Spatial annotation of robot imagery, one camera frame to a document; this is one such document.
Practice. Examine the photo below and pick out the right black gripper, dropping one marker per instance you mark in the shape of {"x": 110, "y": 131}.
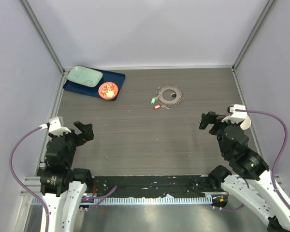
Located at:
{"x": 210, "y": 117}

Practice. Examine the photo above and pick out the light green rectangular plate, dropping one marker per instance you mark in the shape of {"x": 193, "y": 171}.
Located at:
{"x": 84, "y": 76}

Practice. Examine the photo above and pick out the slotted cable duct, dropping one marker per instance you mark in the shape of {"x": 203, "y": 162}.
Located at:
{"x": 167, "y": 200}

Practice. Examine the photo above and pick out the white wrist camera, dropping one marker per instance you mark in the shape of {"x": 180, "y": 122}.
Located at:
{"x": 56, "y": 126}
{"x": 236, "y": 114}

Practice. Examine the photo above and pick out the green key tag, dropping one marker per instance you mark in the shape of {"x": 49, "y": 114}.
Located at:
{"x": 153, "y": 100}

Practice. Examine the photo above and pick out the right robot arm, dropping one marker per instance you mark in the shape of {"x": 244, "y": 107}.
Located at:
{"x": 253, "y": 183}

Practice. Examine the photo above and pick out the white brown bowl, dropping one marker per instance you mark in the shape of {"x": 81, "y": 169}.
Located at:
{"x": 246, "y": 123}

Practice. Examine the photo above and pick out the large metal keyring with rings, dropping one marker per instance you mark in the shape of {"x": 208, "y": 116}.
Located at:
{"x": 169, "y": 95}

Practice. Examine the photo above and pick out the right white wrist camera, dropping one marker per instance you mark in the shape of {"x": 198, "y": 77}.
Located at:
{"x": 236, "y": 114}

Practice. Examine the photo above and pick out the dark blue tray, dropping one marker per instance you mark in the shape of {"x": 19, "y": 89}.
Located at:
{"x": 107, "y": 78}

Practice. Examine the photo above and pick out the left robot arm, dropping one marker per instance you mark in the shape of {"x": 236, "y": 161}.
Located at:
{"x": 62, "y": 187}

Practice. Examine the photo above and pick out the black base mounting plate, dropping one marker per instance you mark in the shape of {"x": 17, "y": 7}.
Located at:
{"x": 178, "y": 186}

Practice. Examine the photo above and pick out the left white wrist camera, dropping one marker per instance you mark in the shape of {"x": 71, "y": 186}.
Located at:
{"x": 56, "y": 126}

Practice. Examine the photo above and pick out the red patterned small bowl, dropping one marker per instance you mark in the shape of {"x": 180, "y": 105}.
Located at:
{"x": 108, "y": 91}

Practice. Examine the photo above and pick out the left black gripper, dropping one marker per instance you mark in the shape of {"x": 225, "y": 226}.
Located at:
{"x": 86, "y": 130}

